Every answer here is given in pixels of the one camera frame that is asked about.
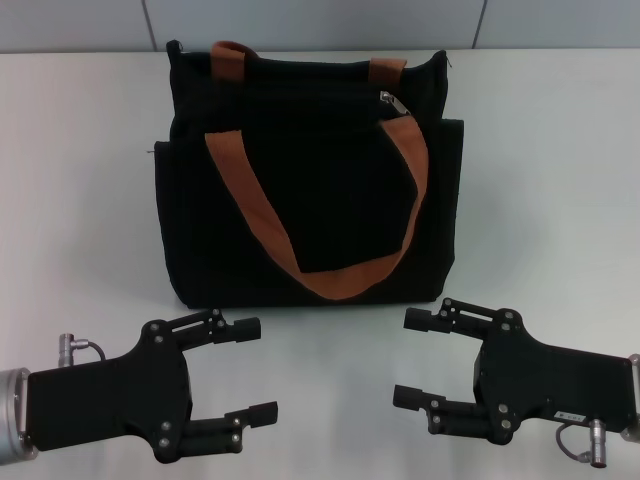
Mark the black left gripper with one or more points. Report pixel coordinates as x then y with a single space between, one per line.
110 400

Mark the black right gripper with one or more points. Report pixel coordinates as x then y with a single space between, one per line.
560 380

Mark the silver zipper pull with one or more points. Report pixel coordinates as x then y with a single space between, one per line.
395 104

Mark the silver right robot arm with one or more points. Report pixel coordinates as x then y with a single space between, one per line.
634 390

